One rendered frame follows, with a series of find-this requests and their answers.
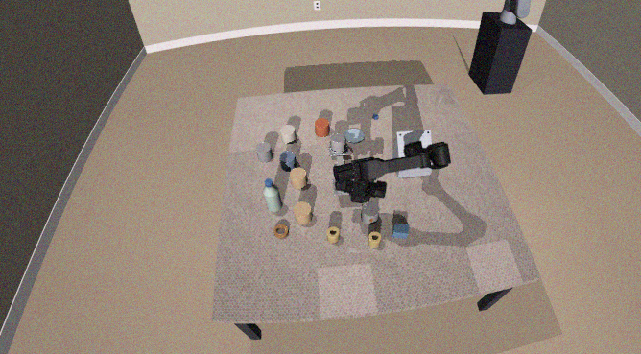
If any brown cylinder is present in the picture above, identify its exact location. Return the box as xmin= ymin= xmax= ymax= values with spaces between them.
xmin=293 ymin=201 xmax=312 ymax=224
xmin=290 ymin=168 xmax=307 ymax=190
xmin=315 ymin=118 xmax=329 ymax=137

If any blue cube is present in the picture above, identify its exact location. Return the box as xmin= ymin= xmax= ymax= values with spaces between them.
xmin=392 ymin=224 xmax=410 ymax=239

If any brown ring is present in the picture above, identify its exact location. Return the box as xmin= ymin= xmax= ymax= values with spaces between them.
xmin=273 ymin=224 xmax=289 ymax=239

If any tan hollow cylinder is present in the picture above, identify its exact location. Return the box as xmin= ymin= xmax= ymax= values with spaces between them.
xmin=327 ymin=226 xmax=339 ymax=244
xmin=368 ymin=231 xmax=381 ymax=248

